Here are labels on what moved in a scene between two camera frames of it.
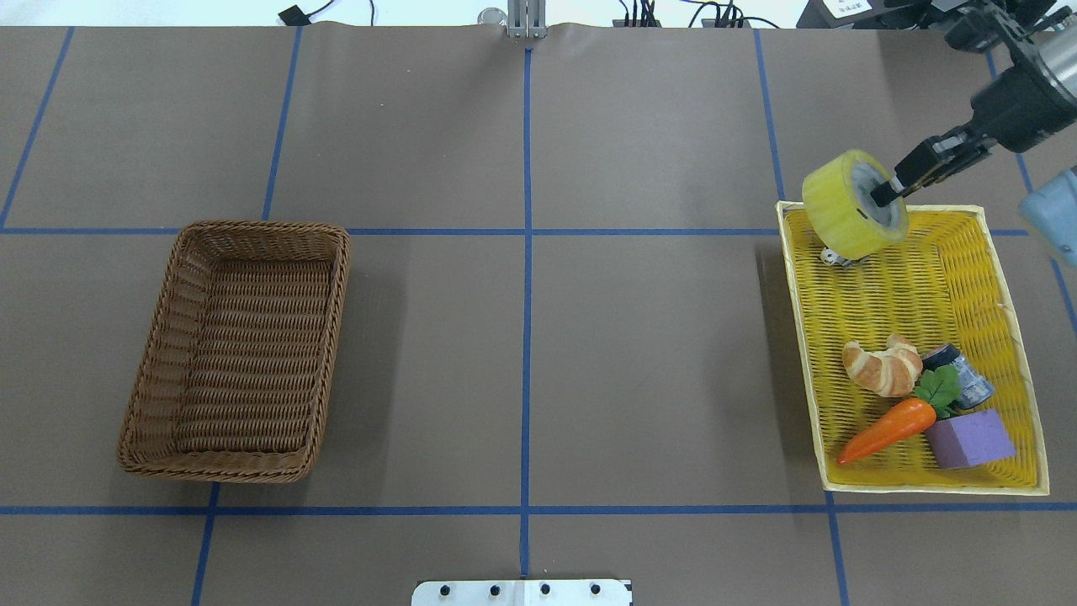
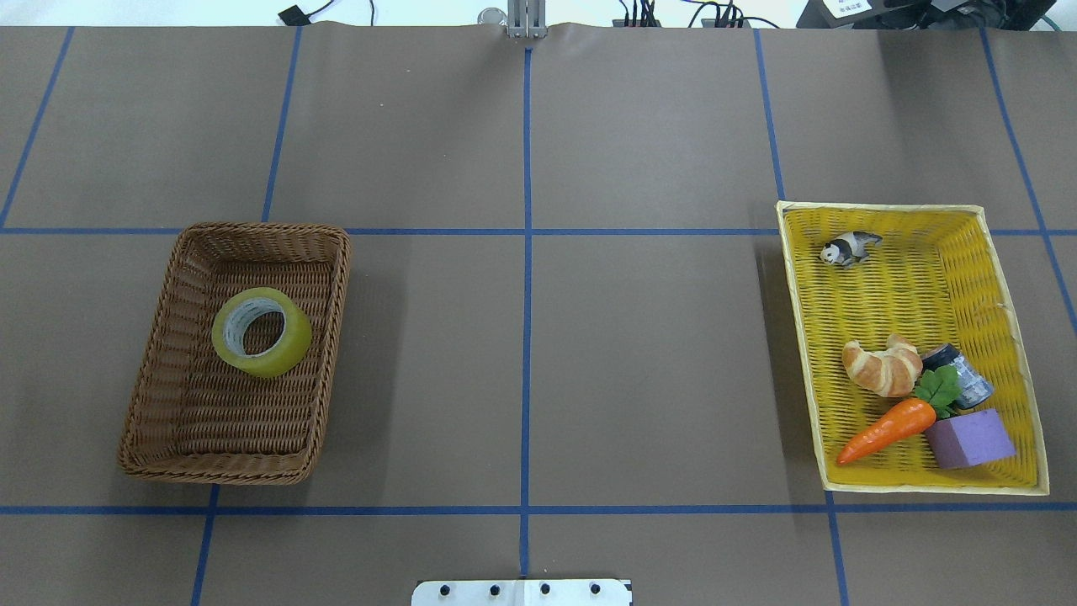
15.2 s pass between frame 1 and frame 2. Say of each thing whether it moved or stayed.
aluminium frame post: stayed
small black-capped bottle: stayed
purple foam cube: stayed
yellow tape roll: moved
